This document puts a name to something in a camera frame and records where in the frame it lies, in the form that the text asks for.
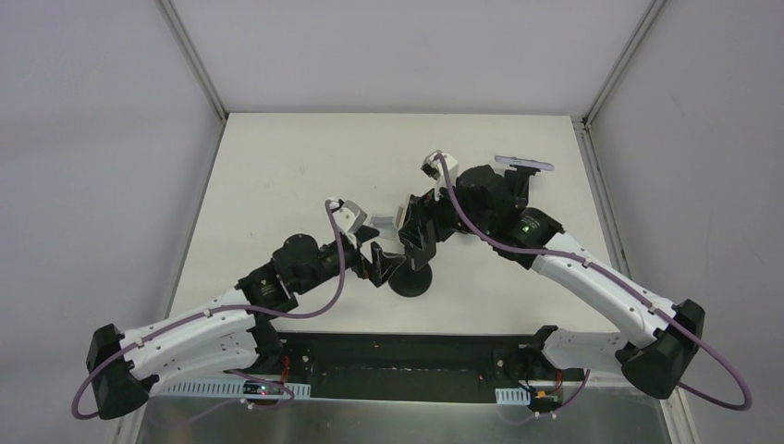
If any cream phone black screen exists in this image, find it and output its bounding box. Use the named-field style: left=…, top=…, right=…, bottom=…
left=394, top=205, right=407, bottom=231

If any lavender phone seen edge-on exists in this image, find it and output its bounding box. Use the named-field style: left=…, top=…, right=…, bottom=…
left=494, top=155, right=555, bottom=171

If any black folding phone stand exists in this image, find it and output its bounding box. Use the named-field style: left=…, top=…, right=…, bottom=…
left=503, top=166, right=540, bottom=208

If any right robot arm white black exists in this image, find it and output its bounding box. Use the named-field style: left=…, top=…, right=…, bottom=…
left=398, top=156, right=705, bottom=400

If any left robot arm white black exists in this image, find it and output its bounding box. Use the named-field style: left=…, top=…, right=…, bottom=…
left=84, top=226, right=407, bottom=420

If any black round-base phone stand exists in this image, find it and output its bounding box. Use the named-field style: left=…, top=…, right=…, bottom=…
left=388, top=260, right=433, bottom=298

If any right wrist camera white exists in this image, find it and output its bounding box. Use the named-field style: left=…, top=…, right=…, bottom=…
left=421, top=150, right=459, bottom=190

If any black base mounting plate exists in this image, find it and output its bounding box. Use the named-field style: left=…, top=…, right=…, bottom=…
left=247, top=332, right=557, bottom=403

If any left white cable duct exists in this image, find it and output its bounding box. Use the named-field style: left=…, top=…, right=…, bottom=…
left=156, top=377, right=312, bottom=401

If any orange connector with wires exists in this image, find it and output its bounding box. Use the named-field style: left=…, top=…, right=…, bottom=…
left=529, top=389, right=563, bottom=419

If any right white cable duct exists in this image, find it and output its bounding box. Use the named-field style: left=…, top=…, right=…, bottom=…
left=495, top=387, right=532, bottom=406

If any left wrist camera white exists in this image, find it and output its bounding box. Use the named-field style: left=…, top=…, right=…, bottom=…
left=325, top=198, right=368, bottom=235

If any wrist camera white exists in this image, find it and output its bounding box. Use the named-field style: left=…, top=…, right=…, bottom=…
left=421, top=150, right=459, bottom=190
left=325, top=198, right=368, bottom=235

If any white folding phone stand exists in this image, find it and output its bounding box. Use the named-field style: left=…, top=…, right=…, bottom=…
left=370, top=215, right=399, bottom=241

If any white cable duct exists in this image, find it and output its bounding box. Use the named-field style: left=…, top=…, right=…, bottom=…
left=495, top=387, right=532, bottom=406
left=156, top=377, right=312, bottom=401

